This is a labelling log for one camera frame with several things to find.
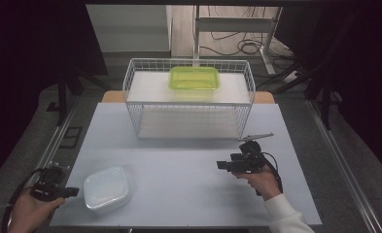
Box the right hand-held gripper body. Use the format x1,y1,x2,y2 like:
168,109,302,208
228,131,275,175

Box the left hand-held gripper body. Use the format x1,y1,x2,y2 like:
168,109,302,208
30,161,71,202

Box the white wire shelf rack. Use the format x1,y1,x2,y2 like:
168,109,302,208
122,57,257,141

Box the green translucent plastic container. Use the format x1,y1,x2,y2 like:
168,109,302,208
168,66,221,92

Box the person's right hand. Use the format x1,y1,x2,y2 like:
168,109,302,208
231,164,284,202

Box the person's left hand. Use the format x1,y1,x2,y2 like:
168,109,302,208
8,187,66,233

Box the white plastic container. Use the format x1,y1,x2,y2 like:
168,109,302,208
83,166,132,216

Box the black metal stand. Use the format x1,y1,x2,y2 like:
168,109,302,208
256,9,355,131
47,48,113,128

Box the white power strip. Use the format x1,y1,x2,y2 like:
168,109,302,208
282,70,301,83

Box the wooden table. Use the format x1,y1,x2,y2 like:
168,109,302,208
101,90,276,105

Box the dark curtain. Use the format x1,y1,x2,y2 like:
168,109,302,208
274,0,382,187
0,0,109,190

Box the white cabinet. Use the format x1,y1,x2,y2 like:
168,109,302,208
86,4,173,59

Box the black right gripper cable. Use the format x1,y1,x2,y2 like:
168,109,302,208
256,151,284,197

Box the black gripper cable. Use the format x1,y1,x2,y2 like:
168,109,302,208
256,151,284,197
0,167,47,233

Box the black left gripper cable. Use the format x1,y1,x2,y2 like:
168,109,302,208
0,167,47,233

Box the aluminium floor rail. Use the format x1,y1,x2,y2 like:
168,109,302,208
0,96,80,233
306,100,382,233

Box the black rectangular floor frame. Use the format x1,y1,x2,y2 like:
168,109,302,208
58,126,84,150

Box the black floor cables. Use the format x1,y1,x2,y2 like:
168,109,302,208
199,6,298,71

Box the white metal desk frame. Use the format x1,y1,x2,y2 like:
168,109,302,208
192,5,284,76

